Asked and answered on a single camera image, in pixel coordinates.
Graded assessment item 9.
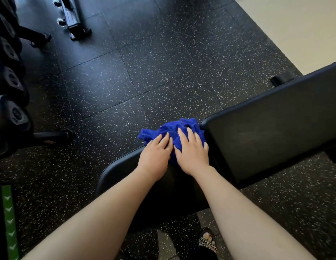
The person's right forearm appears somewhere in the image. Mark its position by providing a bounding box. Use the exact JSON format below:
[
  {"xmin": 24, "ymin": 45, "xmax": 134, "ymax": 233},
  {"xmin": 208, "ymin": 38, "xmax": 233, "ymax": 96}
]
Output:
[{"xmin": 195, "ymin": 166, "xmax": 317, "ymax": 260}]

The black bench backrest pad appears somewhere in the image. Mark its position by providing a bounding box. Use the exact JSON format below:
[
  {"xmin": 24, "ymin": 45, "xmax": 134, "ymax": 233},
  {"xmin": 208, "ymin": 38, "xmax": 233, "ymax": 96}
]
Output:
[{"xmin": 200, "ymin": 61, "xmax": 336, "ymax": 188}]

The person's left hand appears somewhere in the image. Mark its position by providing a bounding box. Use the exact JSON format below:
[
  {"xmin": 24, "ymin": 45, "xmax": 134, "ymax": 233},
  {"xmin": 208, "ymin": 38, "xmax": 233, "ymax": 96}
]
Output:
[{"xmin": 137, "ymin": 132, "xmax": 174, "ymax": 183}]

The black bench frame bar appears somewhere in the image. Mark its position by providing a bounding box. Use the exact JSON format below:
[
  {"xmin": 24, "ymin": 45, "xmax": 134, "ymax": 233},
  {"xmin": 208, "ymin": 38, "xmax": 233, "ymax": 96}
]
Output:
[{"xmin": 326, "ymin": 143, "xmax": 336, "ymax": 164}]

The black bench seat pad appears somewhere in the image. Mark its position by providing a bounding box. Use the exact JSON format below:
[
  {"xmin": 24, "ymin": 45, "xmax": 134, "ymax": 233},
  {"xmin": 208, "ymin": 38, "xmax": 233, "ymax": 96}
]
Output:
[{"xmin": 95, "ymin": 146, "xmax": 220, "ymax": 231}]

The patterned black sandal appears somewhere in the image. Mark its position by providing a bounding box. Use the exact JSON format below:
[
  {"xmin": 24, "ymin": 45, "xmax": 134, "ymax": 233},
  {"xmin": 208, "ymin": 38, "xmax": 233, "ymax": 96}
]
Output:
[{"xmin": 198, "ymin": 227, "xmax": 219, "ymax": 253}]

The person's right hand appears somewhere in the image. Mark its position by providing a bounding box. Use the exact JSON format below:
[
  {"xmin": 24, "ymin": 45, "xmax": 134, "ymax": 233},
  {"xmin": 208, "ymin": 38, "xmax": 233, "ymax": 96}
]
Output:
[{"xmin": 173, "ymin": 127, "xmax": 211, "ymax": 178}]

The black bench foot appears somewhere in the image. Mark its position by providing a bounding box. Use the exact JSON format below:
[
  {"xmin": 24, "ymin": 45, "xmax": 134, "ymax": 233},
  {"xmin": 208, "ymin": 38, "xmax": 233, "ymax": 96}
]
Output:
[{"xmin": 270, "ymin": 71, "xmax": 296, "ymax": 87}]

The person's left forearm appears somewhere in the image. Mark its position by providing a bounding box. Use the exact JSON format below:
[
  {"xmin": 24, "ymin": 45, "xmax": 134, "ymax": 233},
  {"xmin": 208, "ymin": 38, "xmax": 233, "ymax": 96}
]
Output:
[{"xmin": 22, "ymin": 168, "xmax": 158, "ymax": 260}]

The black and green floor mat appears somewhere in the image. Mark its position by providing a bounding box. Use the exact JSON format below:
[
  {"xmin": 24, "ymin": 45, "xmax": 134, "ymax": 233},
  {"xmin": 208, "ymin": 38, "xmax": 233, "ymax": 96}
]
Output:
[{"xmin": 0, "ymin": 185, "xmax": 21, "ymax": 260}]

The blue cleaning cloth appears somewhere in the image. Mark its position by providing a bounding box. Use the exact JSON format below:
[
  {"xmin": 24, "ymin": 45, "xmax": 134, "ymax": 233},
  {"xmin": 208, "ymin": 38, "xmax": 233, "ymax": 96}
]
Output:
[{"xmin": 138, "ymin": 118, "xmax": 207, "ymax": 167}]

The black dumbbell rack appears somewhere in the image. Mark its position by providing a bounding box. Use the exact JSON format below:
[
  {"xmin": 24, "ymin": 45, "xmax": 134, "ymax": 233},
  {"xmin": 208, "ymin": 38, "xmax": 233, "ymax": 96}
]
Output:
[{"xmin": 0, "ymin": 24, "xmax": 75, "ymax": 160}]

